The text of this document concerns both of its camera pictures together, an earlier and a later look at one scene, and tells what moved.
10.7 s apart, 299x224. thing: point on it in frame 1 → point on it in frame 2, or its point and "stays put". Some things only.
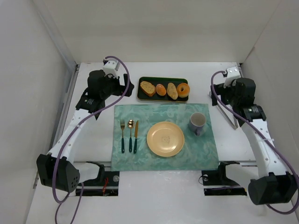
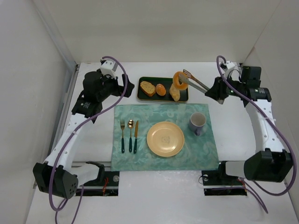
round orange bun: [160, 89] stays put
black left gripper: [126, 85] stays put
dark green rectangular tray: [162, 89] stays put
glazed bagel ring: [186, 90] → [184, 86]
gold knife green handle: [136, 127] stays put
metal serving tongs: [234, 125] → [187, 77]
